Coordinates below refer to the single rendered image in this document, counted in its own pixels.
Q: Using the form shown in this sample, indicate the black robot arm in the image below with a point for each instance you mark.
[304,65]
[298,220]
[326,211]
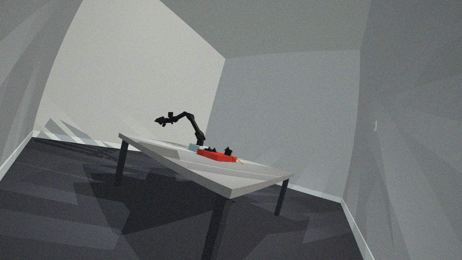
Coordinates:
[198,133]

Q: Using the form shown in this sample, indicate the red flat rectangular deck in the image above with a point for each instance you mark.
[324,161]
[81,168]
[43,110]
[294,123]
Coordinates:
[217,156]

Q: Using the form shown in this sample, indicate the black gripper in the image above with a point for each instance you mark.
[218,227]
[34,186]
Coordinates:
[161,120]

